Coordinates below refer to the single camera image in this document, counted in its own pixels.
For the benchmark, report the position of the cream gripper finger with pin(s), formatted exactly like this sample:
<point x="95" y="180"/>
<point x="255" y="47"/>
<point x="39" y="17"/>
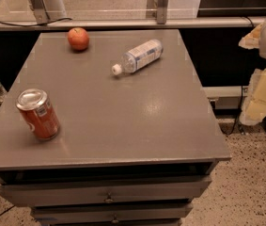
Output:
<point x="254" y="105"/>
<point x="251" y="40"/>

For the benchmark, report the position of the red coke can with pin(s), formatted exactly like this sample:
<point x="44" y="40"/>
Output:
<point x="37" y="111"/>

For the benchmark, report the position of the red apple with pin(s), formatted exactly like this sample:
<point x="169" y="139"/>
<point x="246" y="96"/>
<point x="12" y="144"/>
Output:
<point x="78" y="39"/>

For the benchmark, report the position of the clear plastic water bottle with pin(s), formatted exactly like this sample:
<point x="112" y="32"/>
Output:
<point x="139" y="57"/>

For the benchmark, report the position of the upper grey drawer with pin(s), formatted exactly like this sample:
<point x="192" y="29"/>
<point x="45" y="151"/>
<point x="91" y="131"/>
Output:
<point x="106" y="191"/>

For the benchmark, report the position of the grey drawer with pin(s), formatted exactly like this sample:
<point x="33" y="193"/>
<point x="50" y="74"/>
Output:
<point x="106" y="191"/>
<point x="112" y="213"/>

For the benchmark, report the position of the grey drawer cabinet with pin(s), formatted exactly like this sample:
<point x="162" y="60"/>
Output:
<point x="154" y="123"/>

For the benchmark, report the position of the lower grey drawer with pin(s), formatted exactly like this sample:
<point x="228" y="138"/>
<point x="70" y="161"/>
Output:
<point x="112" y="213"/>

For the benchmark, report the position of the metal bracket post centre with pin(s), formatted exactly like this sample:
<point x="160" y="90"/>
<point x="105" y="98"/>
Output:
<point x="157" y="9"/>

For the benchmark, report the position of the metal bracket post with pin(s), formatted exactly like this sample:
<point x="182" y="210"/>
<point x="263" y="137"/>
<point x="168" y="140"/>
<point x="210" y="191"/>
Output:
<point x="39" y="11"/>
<point x="157" y="9"/>

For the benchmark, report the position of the metal bracket post left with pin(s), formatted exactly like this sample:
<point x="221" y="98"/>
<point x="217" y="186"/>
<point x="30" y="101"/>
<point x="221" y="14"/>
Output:
<point x="39" y="11"/>

